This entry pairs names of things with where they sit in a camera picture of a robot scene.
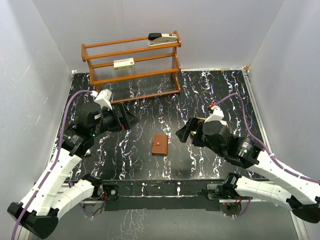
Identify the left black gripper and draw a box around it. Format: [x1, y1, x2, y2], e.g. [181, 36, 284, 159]
[91, 102, 140, 137]

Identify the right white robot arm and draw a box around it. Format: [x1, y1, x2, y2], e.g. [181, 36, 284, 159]
[175, 117, 320, 224]

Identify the black and beige stapler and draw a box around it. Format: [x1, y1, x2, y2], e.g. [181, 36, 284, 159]
[147, 33, 178, 47]

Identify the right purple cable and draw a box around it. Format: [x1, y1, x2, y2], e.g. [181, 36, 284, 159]
[209, 93, 320, 217]

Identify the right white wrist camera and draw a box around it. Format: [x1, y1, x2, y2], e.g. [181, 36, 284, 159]
[204, 104, 224, 123]

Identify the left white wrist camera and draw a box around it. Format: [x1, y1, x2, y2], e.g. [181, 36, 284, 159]
[90, 89, 112, 110]

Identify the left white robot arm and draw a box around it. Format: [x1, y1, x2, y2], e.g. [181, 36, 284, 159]
[7, 102, 139, 240]

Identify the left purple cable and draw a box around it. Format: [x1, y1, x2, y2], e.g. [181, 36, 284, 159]
[11, 89, 100, 240]

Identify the purple cable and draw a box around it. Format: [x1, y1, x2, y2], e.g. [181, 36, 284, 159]
[209, 93, 320, 217]
[11, 89, 100, 240]

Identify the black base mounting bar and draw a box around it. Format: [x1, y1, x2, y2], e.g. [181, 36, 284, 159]
[101, 178, 247, 213]

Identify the wooden three-tier shelf rack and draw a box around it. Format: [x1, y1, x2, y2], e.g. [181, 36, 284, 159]
[81, 31, 182, 103]

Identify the beige oval tray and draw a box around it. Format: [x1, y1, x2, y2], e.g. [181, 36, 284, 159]
[190, 117, 229, 136]

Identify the brown leather card holder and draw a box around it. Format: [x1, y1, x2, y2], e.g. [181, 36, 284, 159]
[151, 134, 169, 156]

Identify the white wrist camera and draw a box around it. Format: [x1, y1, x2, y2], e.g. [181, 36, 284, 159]
[90, 89, 112, 110]
[204, 104, 224, 123]

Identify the white and red staples box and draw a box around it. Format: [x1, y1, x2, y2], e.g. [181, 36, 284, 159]
[113, 57, 135, 71]

